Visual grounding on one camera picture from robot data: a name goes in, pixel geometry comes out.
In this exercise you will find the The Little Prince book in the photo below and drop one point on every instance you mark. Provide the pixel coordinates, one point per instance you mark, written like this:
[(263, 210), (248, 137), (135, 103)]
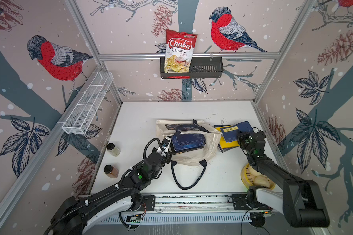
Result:
[(176, 149)]

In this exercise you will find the black wire wall basket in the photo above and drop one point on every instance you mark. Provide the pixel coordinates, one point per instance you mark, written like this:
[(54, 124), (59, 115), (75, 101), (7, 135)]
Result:
[(201, 67)]

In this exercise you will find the circuit board under right base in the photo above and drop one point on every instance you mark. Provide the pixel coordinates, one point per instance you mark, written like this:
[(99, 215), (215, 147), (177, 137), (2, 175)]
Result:
[(262, 214)]

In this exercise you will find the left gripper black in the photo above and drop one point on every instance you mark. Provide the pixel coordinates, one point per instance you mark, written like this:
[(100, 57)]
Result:
[(168, 157)]

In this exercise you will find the Chuba cassava chips bag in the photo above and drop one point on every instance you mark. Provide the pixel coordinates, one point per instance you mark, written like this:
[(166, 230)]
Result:
[(179, 51)]

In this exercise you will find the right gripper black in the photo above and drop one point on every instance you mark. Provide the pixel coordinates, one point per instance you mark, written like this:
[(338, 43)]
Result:
[(241, 137)]

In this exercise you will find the yellow bamboo steamer basket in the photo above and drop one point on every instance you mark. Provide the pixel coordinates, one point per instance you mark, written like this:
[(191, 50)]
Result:
[(251, 177)]

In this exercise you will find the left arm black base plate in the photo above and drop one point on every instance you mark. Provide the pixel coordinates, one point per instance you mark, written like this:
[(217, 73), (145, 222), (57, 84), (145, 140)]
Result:
[(148, 203)]

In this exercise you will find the brown spice jar black lid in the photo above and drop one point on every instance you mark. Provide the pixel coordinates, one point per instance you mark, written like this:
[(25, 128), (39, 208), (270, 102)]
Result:
[(111, 171)]

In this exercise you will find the circuit board under base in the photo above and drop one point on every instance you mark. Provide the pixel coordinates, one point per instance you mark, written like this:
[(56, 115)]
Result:
[(134, 219), (262, 214)]

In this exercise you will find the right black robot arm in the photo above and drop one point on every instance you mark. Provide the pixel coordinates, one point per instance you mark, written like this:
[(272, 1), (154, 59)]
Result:
[(300, 202)]

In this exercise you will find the clear spice jar black lid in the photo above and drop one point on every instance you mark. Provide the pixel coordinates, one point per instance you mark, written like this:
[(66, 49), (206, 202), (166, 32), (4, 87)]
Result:
[(113, 149)]

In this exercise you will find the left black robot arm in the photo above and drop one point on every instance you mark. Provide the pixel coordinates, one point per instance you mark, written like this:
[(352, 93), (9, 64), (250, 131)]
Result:
[(76, 216)]

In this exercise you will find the circuit board under left base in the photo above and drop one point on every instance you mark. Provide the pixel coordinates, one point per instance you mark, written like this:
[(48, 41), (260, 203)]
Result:
[(134, 219)]

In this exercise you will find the cream canvas tote bag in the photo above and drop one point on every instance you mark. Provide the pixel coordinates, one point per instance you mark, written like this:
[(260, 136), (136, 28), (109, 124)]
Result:
[(168, 128)]

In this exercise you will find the dark blue thin book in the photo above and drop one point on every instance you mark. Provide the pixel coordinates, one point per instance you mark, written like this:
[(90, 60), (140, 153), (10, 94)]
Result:
[(223, 150), (229, 133), (188, 138)]

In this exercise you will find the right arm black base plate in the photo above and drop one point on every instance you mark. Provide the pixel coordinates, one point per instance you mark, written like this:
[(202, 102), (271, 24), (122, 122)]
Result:
[(240, 203)]

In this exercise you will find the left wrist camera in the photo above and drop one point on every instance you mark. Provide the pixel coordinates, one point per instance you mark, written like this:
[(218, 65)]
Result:
[(165, 145)]

